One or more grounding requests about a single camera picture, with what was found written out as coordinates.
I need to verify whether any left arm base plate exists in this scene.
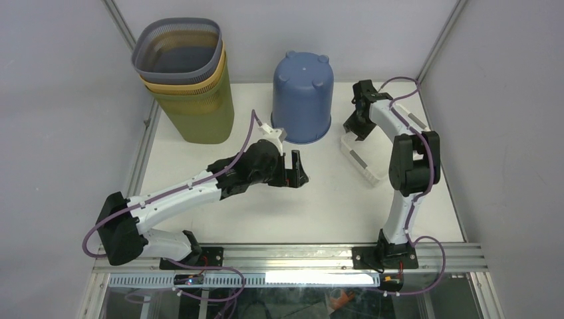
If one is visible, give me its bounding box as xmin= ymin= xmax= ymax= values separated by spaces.
xmin=159 ymin=246 xmax=224 ymax=270

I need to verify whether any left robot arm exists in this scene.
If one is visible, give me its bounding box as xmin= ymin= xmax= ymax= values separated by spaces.
xmin=96 ymin=139 xmax=309 ymax=270

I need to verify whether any blue plastic bucket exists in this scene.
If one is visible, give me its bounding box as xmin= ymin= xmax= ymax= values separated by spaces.
xmin=271 ymin=51 xmax=335 ymax=144

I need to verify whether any white plastic tray basket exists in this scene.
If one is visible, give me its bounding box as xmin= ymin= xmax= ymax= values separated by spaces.
xmin=340 ymin=102 xmax=429 ymax=187

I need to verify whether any white slotted cable duct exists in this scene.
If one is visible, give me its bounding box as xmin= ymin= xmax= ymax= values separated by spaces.
xmin=108 ymin=270 xmax=380 ymax=289

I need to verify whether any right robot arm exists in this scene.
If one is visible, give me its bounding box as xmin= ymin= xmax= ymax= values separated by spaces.
xmin=341 ymin=80 xmax=440 ymax=269

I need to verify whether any aluminium frame rail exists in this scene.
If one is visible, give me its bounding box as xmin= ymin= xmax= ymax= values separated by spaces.
xmin=92 ymin=242 xmax=488 ymax=274

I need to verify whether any yellow slatted basket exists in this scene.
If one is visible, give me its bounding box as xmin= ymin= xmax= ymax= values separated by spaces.
xmin=139 ymin=41 xmax=227 ymax=96

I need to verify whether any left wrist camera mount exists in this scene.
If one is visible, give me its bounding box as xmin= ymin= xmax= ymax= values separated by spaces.
xmin=259 ymin=123 xmax=287 ymax=156

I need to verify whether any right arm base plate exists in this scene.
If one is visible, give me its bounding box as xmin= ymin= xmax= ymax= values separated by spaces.
xmin=352 ymin=246 xmax=419 ymax=271

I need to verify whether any green slatted basket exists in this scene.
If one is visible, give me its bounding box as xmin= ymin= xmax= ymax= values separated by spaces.
xmin=150 ymin=52 xmax=235 ymax=144

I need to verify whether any grey slatted basket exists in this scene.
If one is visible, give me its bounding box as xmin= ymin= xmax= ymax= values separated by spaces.
xmin=131 ymin=17 xmax=223 ymax=84

